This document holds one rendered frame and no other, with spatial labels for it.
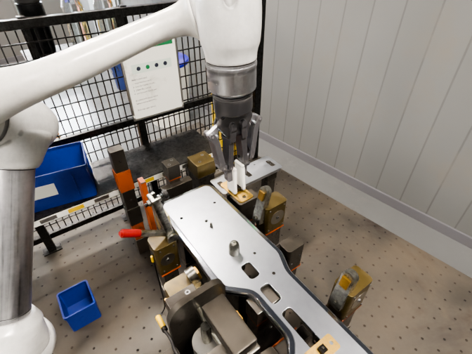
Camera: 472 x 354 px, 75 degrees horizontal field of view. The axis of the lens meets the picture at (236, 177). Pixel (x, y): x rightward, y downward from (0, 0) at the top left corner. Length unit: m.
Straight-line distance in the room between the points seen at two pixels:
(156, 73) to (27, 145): 0.61
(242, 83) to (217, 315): 0.42
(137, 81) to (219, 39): 0.79
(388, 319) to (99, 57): 1.16
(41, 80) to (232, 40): 0.33
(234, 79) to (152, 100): 0.81
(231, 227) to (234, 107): 0.52
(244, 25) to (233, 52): 0.04
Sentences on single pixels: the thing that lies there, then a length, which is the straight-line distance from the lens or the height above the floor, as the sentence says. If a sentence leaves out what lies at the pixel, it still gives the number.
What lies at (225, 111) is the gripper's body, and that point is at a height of 1.49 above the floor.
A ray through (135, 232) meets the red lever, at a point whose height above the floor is 1.13.
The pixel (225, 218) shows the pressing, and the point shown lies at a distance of 1.03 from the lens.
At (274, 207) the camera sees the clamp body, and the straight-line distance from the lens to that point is 1.01.
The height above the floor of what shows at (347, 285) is 1.08.
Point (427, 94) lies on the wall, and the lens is 2.39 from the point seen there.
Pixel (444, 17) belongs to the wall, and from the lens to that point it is 2.29.
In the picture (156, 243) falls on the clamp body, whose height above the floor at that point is 1.05.
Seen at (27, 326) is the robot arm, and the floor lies 0.98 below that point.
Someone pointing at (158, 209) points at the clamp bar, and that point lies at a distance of 0.82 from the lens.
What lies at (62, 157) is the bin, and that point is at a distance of 1.26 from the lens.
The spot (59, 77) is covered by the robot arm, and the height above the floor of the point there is 1.55.
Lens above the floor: 1.74
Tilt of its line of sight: 38 degrees down
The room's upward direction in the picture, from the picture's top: straight up
